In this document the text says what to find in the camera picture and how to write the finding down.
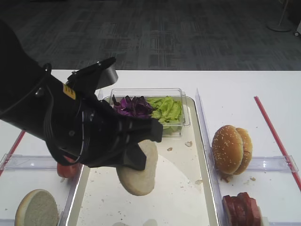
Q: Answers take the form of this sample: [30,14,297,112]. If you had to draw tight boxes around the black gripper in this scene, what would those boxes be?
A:
[46,94,163,170]

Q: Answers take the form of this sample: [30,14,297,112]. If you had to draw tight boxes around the plain bun half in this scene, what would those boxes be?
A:
[116,139,158,196]
[14,189,59,226]

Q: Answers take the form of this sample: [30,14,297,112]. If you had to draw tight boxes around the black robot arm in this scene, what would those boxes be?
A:
[0,22,163,170]

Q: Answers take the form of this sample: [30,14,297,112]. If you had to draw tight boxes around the green lettuce leaves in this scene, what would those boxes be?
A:
[147,96,182,135]

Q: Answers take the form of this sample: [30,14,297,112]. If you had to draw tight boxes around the red tomato slices stack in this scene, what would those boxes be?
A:
[57,163,82,178]

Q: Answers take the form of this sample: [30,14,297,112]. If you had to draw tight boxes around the dark red meat slices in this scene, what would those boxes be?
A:
[222,192,264,226]

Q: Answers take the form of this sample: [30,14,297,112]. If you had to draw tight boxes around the purple cabbage leaves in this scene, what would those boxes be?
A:
[112,95,154,119]

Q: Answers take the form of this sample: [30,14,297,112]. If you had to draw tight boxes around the clear plastic salad box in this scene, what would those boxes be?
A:
[108,88,190,137]

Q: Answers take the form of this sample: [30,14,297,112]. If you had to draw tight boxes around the silver metal tray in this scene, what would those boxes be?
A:
[68,97,216,226]

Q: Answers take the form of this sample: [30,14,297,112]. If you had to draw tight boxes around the clear divider strip right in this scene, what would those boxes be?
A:
[195,90,229,226]

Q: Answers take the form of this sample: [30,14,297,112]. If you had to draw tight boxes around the clear divider strip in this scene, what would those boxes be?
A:
[58,165,83,226]
[195,90,229,226]

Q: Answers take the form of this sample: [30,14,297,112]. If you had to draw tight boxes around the sesame bun top front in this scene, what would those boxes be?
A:
[212,125,243,175]

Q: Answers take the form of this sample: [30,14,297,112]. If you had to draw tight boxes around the sesame bun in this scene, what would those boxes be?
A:
[234,128,253,175]
[212,125,243,175]

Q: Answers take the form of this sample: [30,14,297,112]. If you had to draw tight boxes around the clear divider strip left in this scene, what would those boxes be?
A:
[58,165,83,226]

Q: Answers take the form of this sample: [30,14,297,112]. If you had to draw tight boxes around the sesame bun top rear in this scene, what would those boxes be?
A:
[234,128,253,175]

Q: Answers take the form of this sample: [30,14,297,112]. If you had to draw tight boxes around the clear pusher track upper left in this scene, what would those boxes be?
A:
[0,154,57,171]

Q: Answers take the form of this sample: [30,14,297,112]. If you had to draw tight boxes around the clear pusher track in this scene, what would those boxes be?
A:
[246,155,299,173]
[0,154,57,171]

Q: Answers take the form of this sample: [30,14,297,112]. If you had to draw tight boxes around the clear pusher track upper right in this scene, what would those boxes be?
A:
[246,155,299,173]

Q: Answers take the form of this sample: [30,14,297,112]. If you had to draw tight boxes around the white floor stand base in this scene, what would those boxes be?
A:
[266,0,291,32]

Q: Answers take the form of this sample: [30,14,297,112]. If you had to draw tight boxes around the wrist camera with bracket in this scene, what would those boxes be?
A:
[66,57,119,97]

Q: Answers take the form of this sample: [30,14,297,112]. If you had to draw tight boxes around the right red straw rail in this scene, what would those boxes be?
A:
[253,96,301,190]

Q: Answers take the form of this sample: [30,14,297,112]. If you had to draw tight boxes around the red straw rail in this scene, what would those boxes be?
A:
[0,130,25,176]
[253,96,301,190]

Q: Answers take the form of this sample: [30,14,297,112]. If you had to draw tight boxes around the left red straw rail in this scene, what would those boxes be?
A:
[0,130,25,176]

